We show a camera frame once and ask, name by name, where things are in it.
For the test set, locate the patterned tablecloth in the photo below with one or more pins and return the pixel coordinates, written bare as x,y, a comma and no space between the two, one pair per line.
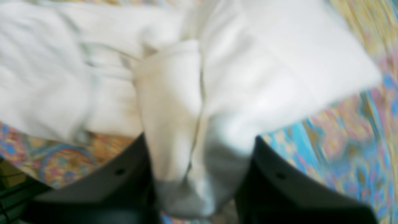
350,147

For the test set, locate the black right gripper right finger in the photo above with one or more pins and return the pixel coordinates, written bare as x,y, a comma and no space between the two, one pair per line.
274,192

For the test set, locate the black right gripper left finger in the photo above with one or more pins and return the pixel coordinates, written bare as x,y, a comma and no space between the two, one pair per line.
120,192

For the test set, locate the white printed T-shirt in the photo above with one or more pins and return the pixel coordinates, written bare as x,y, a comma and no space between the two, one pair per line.
201,82

